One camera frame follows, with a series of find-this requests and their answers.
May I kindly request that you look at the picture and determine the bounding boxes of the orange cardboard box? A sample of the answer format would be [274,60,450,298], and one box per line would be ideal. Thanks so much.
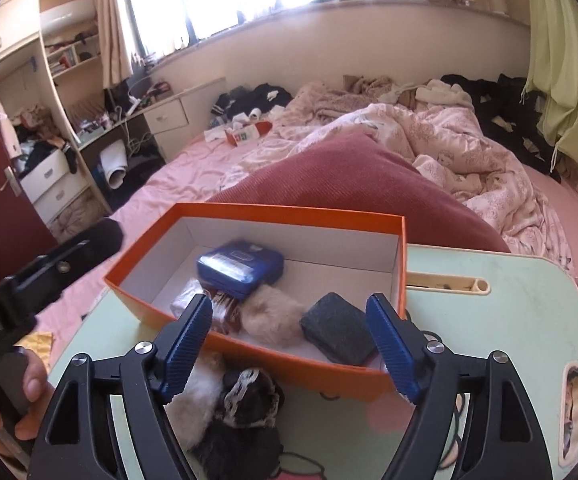
[104,202,410,403]

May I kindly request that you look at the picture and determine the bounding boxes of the brown fur pompom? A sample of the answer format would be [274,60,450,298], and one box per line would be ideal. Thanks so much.
[239,284,307,347]

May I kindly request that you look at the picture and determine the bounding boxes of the pink printed duvet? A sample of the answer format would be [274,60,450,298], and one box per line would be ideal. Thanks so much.
[241,80,577,261]

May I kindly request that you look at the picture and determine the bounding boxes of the beige clothes pile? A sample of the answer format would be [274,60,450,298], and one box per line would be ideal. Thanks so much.
[344,75,474,111]

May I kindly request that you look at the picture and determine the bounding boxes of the dark green pouch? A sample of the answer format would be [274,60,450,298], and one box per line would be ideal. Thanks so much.
[300,291,380,367]

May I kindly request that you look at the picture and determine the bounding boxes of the orange tissue box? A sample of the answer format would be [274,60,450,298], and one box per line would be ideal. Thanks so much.
[224,121,274,148]

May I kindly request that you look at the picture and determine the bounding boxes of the black lace cloth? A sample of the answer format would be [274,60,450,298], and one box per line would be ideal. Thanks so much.
[191,367,287,480]

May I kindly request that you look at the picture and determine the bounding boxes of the white fur pompom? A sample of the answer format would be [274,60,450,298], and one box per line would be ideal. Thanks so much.
[166,350,230,453]

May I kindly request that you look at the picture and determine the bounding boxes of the white drawer shelf unit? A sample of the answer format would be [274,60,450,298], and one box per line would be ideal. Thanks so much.
[19,147,94,226]

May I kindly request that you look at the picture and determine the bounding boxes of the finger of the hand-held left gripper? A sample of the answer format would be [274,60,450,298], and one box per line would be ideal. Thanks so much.
[11,217,124,306]

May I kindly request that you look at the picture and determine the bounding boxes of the mint green cartoon desktop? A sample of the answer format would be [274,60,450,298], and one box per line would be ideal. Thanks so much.
[46,245,578,480]

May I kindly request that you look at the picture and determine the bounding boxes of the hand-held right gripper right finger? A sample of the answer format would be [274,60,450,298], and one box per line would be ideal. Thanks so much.
[365,292,554,480]

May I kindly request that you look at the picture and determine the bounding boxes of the brown card box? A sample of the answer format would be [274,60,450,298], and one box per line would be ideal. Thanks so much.
[170,280,242,336]

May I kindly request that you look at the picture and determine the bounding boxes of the white paper roll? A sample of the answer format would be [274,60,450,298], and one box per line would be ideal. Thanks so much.
[100,140,130,190]

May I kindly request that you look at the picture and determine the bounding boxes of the black striped clothes pile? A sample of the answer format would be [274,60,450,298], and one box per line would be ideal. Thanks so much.
[211,82,294,121]

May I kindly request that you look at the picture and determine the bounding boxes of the blue packet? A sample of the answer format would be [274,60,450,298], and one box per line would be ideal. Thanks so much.
[196,240,286,302]

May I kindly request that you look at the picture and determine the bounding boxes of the green hanging cloth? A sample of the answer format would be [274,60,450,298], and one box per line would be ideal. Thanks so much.
[524,0,578,167]

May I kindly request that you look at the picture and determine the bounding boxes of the curved bookshelf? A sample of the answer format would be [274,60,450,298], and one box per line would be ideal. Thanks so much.
[39,0,104,81]

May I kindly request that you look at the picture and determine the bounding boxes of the white drawer cabinet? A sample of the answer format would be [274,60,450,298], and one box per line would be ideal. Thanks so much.
[144,77,227,161]

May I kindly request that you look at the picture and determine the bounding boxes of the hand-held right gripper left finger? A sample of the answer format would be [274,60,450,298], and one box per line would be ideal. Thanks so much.
[28,292,214,480]

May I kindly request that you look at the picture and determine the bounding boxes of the maroon pillow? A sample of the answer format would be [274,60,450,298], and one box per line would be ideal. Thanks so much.
[206,132,512,253]

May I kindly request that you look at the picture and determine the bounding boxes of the person's left hand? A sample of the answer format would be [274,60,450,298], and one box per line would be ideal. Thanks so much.
[0,349,56,457]

